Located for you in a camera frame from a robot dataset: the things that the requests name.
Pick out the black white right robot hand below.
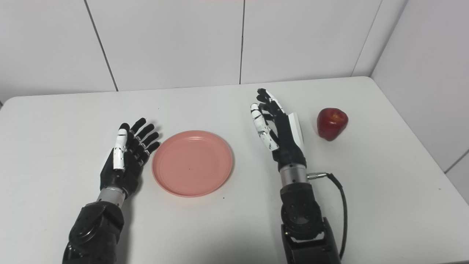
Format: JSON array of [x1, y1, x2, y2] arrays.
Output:
[[250, 88, 307, 172]]

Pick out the red apple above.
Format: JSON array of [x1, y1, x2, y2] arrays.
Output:
[[317, 107, 349, 142]]

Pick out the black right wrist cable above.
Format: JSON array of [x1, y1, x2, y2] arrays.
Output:
[[307, 172, 348, 260]]

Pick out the pink plate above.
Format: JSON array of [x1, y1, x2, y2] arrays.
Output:
[[152, 130, 234, 198]]

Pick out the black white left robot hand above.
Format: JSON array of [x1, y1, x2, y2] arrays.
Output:
[[100, 117, 161, 200]]

